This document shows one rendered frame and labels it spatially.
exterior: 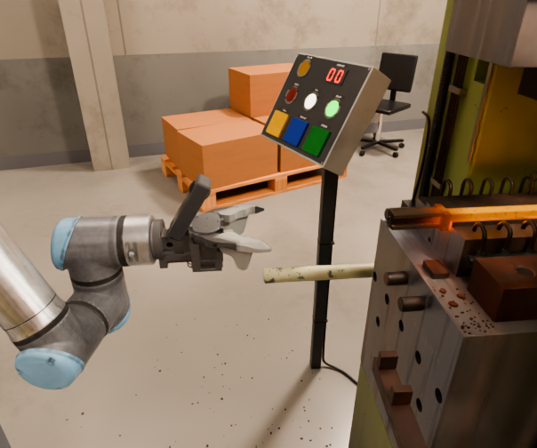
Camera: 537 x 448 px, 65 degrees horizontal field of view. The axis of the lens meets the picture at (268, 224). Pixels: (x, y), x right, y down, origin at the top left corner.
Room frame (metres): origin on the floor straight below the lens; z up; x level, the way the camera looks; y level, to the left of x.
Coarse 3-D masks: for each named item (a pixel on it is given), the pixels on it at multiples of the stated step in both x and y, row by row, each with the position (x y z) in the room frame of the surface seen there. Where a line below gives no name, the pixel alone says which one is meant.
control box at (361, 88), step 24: (312, 72) 1.29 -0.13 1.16; (336, 72) 1.21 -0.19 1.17; (360, 72) 1.14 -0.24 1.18; (336, 96) 1.16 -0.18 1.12; (360, 96) 1.10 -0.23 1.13; (288, 120) 1.26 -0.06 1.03; (312, 120) 1.18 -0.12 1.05; (336, 120) 1.11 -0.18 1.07; (360, 120) 1.10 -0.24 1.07; (288, 144) 1.20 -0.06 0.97; (336, 144) 1.06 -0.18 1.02; (336, 168) 1.07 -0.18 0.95
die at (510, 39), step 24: (456, 0) 0.81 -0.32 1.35; (480, 0) 0.73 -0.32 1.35; (504, 0) 0.67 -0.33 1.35; (528, 0) 0.62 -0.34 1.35; (456, 24) 0.79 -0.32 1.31; (480, 24) 0.72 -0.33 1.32; (504, 24) 0.65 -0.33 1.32; (528, 24) 0.62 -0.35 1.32; (456, 48) 0.77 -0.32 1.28; (480, 48) 0.70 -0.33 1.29; (504, 48) 0.64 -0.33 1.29; (528, 48) 0.62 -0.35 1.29
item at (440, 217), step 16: (400, 208) 0.70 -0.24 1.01; (416, 208) 0.70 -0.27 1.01; (432, 208) 0.70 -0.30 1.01; (448, 208) 0.71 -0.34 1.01; (464, 208) 0.71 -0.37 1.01; (480, 208) 0.71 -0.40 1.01; (496, 208) 0.71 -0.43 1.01; (512, 208) 0.71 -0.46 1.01; (528, 208) 0.71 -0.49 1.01; (400, 224) 0.68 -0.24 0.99; (416, 224) 0.68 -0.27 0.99; (432, 224) 0.68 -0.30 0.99; (448, 224) 0.67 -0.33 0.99
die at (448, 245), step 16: (464, 224) 0.67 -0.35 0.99; (496, 224) 0.67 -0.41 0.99; (512, 224) 0.67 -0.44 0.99; (432, 240) 0.72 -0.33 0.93; (448, 240) 0.67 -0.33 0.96; (464, 240) 0.62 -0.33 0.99; (480, 240) 0.62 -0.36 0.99; (496, 240) 0.62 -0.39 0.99; (512, 240) 0.63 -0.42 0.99; (528, 240) 0.63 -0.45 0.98; (448, 256) 0.65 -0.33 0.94; (464, 272) 0.62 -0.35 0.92
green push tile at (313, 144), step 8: (312, 128) 1.15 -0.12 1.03; (320, 128) 1.12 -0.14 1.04; (312, 136) 1.13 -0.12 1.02; (320, 136) 1.11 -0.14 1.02; (328, 136) 1.09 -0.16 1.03; (304, 144) 1.14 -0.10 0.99; (312, 144) 1.11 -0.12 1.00; (320, 144) 1.09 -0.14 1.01; (312, 152) 1.09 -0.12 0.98; (320, 152) 1.08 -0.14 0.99
